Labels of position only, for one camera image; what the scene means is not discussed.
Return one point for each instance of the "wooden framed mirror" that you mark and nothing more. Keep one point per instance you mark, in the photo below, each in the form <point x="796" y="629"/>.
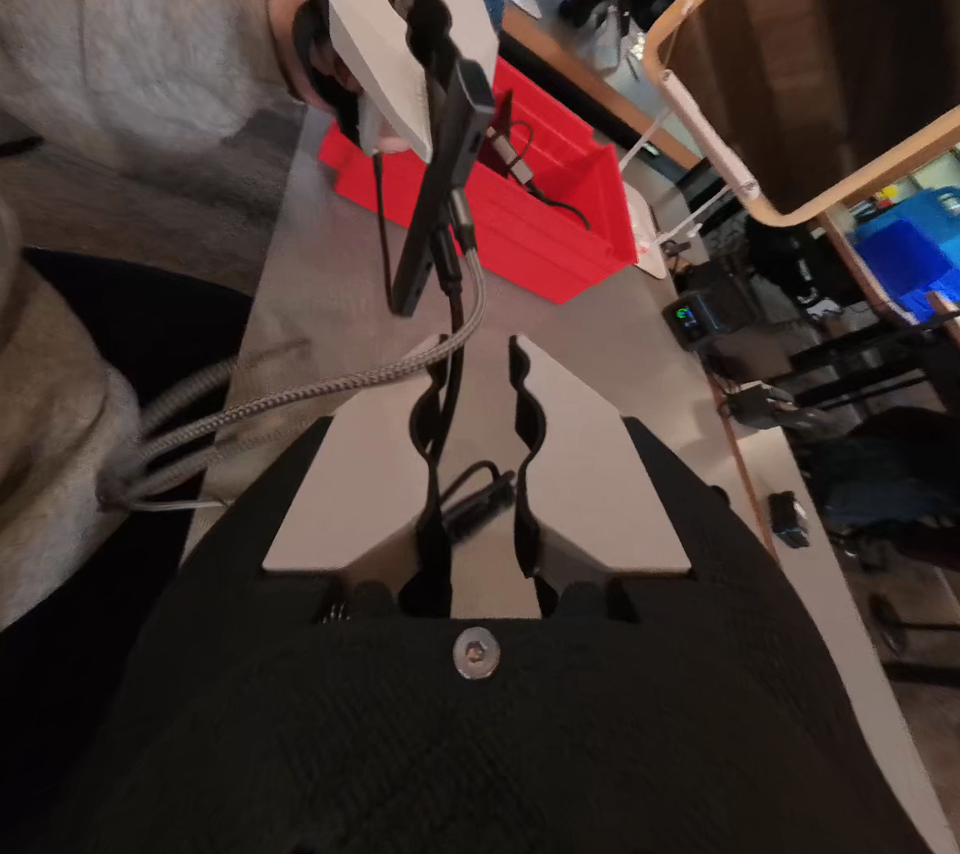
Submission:
<point x="810" y="44"/>

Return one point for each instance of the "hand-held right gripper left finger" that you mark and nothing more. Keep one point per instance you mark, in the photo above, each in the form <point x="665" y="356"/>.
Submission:
<point x="352" y="494"/>

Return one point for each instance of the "person's grey sweater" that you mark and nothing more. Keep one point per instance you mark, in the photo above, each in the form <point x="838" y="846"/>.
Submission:
<point x="52" y="419"/>

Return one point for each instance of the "black power station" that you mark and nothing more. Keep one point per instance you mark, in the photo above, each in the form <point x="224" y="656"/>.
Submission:
<point x="694" y="318"/>

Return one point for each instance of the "small black box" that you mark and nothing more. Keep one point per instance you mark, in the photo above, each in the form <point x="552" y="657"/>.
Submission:
<point x="787" y="520"/>

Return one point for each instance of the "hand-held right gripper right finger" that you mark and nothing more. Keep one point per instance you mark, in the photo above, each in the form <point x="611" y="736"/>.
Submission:
<point x="607" y="501"/>

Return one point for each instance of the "stack of blue bins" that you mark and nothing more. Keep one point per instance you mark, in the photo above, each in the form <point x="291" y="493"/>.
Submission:
<point x="900" y="261"/>

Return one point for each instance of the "grey usb adapter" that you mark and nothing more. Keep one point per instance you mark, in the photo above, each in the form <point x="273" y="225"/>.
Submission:
<point x="517" y="165"/>

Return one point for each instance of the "red plastic bin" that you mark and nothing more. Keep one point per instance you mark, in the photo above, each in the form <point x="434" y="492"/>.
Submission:
<point x="525" y="246"/>

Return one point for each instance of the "person's left hand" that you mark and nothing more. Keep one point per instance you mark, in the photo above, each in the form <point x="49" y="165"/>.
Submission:
<point x="283" y="29"/>

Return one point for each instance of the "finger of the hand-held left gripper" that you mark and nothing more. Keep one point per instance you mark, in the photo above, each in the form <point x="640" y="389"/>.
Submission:
<point x="469" y="14"/>
<point x="367" y="29"/>

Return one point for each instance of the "dark grey usb hub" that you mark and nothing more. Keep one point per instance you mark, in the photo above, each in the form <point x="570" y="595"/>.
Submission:
<point x="429" y="209"/>

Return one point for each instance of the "person's left forearm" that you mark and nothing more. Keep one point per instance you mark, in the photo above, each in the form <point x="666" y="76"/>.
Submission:
<point x="135" y="6"/>

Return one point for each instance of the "white mirror stand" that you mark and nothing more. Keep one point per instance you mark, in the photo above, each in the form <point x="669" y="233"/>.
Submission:
<point x="709" y="134"/>

